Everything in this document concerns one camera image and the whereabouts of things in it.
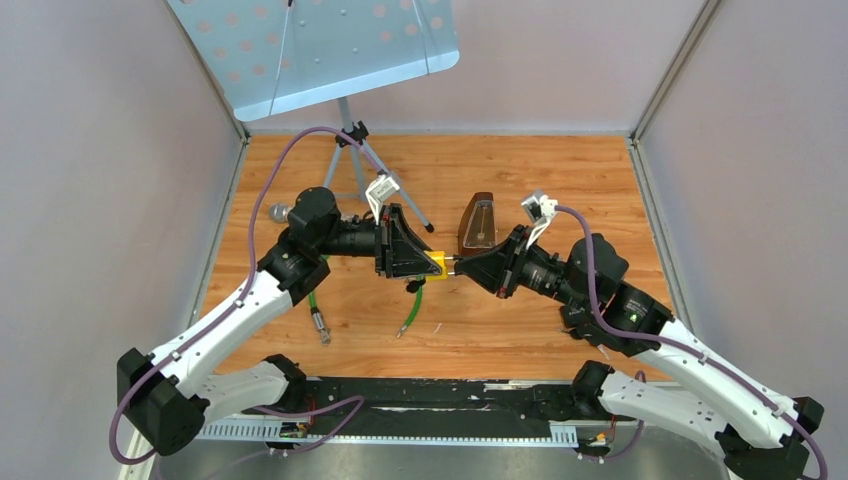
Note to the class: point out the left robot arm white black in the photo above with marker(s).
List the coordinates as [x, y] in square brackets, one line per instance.
[170, 394]

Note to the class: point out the black padlock with keys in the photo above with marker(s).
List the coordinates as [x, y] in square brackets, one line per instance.
[413, 286]

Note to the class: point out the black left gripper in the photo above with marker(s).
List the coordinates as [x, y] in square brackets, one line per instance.
[399, 250]

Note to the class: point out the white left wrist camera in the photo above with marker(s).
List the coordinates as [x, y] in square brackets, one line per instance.
[384, 186]

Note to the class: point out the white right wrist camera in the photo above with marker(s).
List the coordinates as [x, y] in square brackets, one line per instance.
[541, 210]

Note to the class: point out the yellow padlock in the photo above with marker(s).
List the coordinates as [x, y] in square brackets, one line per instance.
[439, 270]

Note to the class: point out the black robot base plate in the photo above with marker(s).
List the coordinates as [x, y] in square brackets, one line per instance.
[406, 407]

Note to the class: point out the brown wooden metronome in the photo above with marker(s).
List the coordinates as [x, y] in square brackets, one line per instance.
[477, 229]

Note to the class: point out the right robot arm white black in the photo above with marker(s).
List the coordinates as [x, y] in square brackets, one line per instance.
[757, 432]

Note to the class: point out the glittery silver microphone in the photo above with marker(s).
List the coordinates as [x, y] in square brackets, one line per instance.
[279, 212]

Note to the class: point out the light blue music stand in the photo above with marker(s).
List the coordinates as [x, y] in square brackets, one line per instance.
[274, 57]

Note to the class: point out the green cable lock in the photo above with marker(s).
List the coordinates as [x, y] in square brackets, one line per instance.
[324, 331]

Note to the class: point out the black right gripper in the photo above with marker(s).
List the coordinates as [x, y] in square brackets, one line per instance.
[496, 268]

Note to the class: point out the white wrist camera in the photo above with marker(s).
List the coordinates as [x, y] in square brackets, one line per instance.
[541, 210]
[384, 186]

